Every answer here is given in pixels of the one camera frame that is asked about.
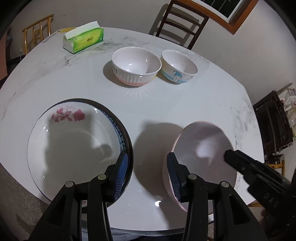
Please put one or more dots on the wooden framed window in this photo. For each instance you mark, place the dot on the wooden framed window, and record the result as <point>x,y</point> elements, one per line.
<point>229,14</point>

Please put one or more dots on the white plate pink flowers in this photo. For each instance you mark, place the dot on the white plate pink flowers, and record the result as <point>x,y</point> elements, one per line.
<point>70,142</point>

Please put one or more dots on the large blue floral plate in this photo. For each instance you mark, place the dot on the large blue floral plate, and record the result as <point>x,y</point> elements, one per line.
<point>125,143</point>

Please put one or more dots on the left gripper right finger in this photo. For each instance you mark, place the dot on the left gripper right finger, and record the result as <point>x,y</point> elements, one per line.
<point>175,174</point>

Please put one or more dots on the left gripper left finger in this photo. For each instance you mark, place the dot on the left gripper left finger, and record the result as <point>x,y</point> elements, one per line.
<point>119,174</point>

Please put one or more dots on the white bowl blue dolphin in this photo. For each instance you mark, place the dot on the white bowl blue dolphin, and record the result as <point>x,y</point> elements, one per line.
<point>177,67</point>

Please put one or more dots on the bamboo chair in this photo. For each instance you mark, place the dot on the bamboo chair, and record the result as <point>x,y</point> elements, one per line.
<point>37,29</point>

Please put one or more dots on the dark wooden chair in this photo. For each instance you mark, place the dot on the dark wooden chair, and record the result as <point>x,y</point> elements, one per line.
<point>179,22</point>

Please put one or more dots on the large pink bowl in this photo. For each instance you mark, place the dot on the large pink bowl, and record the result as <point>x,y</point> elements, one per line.
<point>201,147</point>

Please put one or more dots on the green tissue box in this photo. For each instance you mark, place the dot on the green tissue box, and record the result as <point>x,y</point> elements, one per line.
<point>83,37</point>

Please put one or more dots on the white ribbed bowl pink base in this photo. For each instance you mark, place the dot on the white ribbed bowl pink base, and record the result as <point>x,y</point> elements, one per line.
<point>135,66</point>

